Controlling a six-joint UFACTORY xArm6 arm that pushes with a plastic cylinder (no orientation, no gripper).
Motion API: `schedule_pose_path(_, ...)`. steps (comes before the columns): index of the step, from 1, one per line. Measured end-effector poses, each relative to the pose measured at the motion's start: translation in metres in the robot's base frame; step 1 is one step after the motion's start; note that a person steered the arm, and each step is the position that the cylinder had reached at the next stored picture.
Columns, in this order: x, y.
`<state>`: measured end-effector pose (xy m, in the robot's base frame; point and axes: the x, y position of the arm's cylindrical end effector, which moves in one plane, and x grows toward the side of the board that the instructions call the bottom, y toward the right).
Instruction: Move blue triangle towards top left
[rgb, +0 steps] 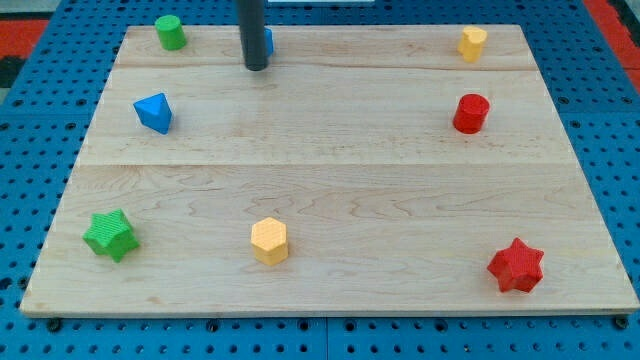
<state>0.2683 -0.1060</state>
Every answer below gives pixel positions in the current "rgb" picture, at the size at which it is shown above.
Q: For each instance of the red cylinder block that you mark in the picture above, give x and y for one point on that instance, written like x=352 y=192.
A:
x=471 y=113

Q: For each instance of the yellow heart block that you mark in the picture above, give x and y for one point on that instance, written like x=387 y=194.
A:
x=472 y=43

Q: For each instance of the light wooden board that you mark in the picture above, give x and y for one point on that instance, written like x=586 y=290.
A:
x=347 y=138

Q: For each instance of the green star block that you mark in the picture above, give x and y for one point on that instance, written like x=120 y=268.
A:
x=111 y=234

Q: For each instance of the yellow hexagon block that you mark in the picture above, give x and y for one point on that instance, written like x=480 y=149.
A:
x=269 y=241

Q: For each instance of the blue triangle block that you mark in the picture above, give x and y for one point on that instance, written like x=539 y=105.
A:
x=154 y=112

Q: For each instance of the green cylinder block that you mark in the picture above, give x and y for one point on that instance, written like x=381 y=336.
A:
x=170 y=32

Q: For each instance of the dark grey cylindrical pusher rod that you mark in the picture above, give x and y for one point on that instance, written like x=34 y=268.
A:
x=250 y=14

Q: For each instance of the red star block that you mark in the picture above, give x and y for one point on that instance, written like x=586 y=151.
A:
x=517 y=267

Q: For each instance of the blue block behind rod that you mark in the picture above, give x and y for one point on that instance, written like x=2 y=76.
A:
x=269 y=42

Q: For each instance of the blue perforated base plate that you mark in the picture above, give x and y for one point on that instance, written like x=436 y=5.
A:
x=48 y=109

